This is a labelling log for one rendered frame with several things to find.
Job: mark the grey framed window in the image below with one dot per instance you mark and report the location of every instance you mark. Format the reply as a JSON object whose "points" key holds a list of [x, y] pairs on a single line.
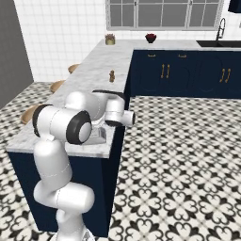
{"points": [[163, 14]]}

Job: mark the navy island cabinet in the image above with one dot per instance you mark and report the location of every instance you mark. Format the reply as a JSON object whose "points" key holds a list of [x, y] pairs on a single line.
{"points": [[103, 185]]}

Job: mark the potted plant in tan pot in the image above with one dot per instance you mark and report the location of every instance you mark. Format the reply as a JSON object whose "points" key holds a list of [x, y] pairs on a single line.
{"points": [[110, 39]]}

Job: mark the black spring tap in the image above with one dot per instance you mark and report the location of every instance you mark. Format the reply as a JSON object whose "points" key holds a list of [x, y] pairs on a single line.
{"points": [[221, 28]]}

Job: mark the navy wall cupboard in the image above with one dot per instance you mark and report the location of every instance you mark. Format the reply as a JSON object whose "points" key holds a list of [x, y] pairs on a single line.
{"points": [[234, 5]]}

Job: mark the round wooden stool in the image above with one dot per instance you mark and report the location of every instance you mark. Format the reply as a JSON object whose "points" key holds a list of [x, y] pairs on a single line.
{"points": [[57, 85], [28, 114], [73, 67]]}

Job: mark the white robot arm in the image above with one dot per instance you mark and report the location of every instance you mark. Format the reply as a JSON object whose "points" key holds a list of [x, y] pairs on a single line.
{"points": [[51, 158]]}

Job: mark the dark bowl with red flowers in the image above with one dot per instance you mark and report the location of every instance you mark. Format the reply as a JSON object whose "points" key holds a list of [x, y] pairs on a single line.
{"points": [[151, 38]]}

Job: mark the black sink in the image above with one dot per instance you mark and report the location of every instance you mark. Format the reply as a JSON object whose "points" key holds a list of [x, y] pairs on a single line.
{"points": [[219, 44]]}

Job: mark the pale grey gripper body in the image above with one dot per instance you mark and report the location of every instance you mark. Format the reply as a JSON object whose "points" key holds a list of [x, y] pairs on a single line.
{"points": [[98, 134]]}

